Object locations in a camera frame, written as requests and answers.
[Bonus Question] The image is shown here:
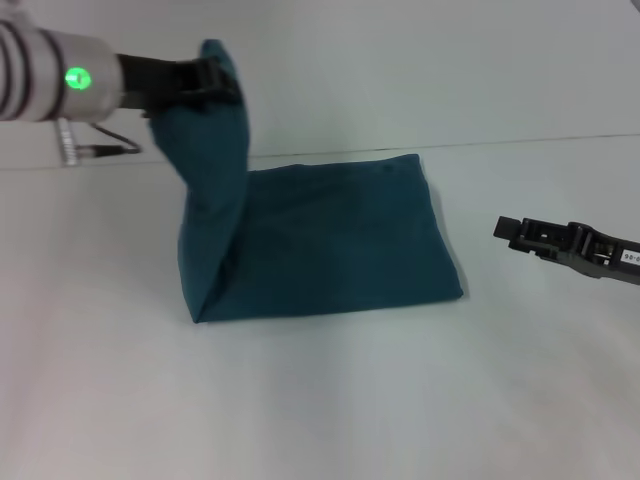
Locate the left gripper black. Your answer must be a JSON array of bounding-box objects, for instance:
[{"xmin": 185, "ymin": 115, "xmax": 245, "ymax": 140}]
[{"xmin": 114, "ymin": 52, "xmax": 242, "ymax": 114}]

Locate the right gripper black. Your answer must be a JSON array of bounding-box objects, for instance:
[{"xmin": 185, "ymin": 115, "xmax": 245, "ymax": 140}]
[{"xmin": 492, "ymin": 214, "xmax": 640, "ymax": 287}]

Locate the teal t-shirt with FREE! print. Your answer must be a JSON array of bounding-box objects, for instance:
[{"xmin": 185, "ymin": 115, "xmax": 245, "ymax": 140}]
[{"xmin": 147, "ymin": 38, "xmax": 469, "ymax": 325}]

